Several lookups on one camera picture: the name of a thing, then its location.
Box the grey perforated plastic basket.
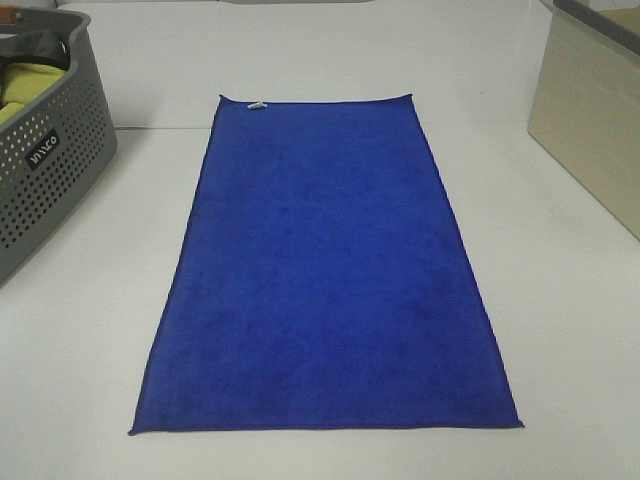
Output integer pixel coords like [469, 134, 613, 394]
[1, 5, 117, 281]

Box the yellow-green towel in basket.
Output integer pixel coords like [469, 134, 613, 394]
[1, 63, 66, 123]

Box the blue microfibre towel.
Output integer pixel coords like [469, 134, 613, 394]
[131, 95, 521, 434]

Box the dark grey cloth in basket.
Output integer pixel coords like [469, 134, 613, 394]
[1, 29, 70, 70]

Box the beige storage box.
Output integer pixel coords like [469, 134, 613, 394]
[528, 1, 639, 233]

